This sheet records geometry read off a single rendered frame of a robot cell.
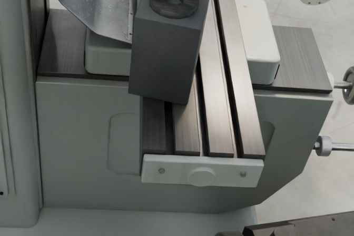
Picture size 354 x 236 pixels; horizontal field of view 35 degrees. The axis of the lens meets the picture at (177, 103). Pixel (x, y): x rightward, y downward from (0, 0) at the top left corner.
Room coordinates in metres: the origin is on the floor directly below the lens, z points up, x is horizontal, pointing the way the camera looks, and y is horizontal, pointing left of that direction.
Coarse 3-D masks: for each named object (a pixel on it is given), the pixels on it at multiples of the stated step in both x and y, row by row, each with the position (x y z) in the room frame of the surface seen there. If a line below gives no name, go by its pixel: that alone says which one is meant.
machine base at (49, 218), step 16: (48, 208) 1.03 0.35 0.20; (64, 208) 1.04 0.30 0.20; (48, 224) 0.97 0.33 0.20; (64, 224) 0.98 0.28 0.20; (80, 224) 0.99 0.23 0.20; (96, 224) 1.00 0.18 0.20; (112, 224) 1.01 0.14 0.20; (128, 224) 1.02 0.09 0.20; (144, 224) 1.03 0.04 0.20; (160, 224) 1.04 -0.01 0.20; (176, 224) 1.05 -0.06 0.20; (192, 224) 1.06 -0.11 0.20; (208, 224) 1.07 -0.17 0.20; (224, 224) 1.08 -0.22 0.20; (240, 224) 1.09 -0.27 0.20
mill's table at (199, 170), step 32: (224, 0) 1.20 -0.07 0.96; (224, 32) 1.07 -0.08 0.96; (224, 64) 0.98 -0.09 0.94; (192, 96) 0.83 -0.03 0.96; (224, 96) 0.85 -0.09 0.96; (160, 128) 0.73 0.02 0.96; (192, 128) 0.75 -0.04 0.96; (224, 128) 0.76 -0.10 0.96; (256, 128) 0.78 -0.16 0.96; (160, 160) 0.67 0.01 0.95; (192, 160) 0.68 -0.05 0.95; (224, 160) 0.69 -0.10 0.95; (256, 160) 0.70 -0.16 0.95
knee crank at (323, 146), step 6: (318, 138) 1.19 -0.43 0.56; (324, 138) 1.17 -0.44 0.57; (318, 144) 1.16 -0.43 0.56; (324, 144) 1.15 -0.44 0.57; (330, 144) 1.16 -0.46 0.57; (336, 144) 1.17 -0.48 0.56; (342, 144) 1.18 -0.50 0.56; (348, 144) 1.18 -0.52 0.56; (318, 150) 1.16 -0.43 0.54; (324, 150) 1.14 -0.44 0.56; (330, 150) 1.15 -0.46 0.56; (336, 150) 1.16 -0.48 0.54; (342, 150) 1.17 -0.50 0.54; (348, 150) 1.17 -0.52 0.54
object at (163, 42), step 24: (144, 0) 0.86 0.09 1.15; (168, 0) 0.88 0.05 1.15; (192, 0) 0.87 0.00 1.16; (144, 24) 0.81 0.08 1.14; (168, 24) 0.81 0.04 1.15; (192, 24) 0.81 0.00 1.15; (144, 48) 0.81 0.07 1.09; (168, 48) 0.81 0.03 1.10; (192, 48) 0.80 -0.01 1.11; (144, 72) 0.81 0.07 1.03; (168, 72) 0.81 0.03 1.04; (192, 72) 0.80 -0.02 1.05; (144, 96) 0.81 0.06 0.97; (168, 96) 0.81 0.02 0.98
